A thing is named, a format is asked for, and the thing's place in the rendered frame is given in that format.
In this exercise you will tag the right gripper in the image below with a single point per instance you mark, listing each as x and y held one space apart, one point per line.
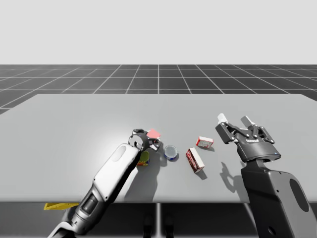
260 151

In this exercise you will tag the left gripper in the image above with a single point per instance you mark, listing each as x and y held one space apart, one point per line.
144 142

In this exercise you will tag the pink cube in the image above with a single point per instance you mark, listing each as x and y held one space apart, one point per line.
153 134

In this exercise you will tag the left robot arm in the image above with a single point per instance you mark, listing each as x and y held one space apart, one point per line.
111 173

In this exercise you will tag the blue flat can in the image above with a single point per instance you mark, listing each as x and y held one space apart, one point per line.
171 152

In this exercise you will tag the green and blue rectangular can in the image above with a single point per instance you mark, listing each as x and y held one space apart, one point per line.
144 158

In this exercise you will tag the small red and white carton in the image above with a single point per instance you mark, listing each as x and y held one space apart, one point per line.
204 142

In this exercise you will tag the long red and white carton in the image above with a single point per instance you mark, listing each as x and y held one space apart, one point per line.
195 160

